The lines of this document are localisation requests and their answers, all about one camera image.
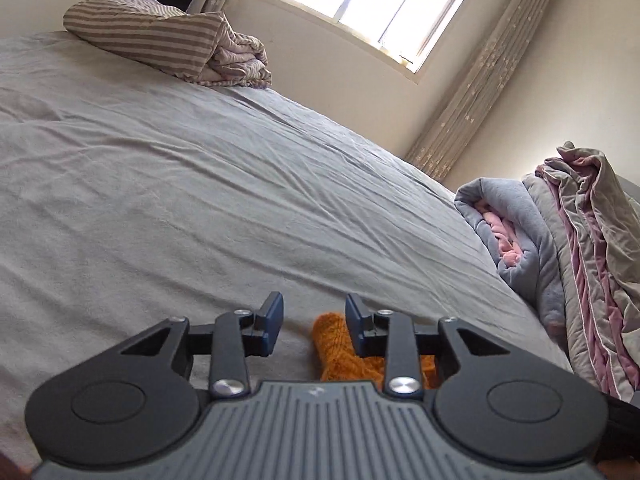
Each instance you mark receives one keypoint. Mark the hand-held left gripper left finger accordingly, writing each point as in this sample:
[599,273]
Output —
[272,321]

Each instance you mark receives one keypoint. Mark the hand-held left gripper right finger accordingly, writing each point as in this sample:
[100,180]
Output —
[354,321]

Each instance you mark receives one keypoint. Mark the orange knitted sweater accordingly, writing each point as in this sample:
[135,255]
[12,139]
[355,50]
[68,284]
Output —
[332,347]

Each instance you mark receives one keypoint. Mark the bed with grey sheet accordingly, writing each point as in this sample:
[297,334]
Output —
[175,185]

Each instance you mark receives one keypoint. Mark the blue and pink fleece blanket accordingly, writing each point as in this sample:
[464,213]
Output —
[525,255]

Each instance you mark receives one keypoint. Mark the grey and pink quilt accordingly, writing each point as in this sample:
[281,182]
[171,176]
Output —
[595,240]

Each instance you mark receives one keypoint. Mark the folded striped blanket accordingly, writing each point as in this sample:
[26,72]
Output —
[150,35]

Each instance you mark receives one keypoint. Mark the window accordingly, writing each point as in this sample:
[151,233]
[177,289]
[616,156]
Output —
[370,0]

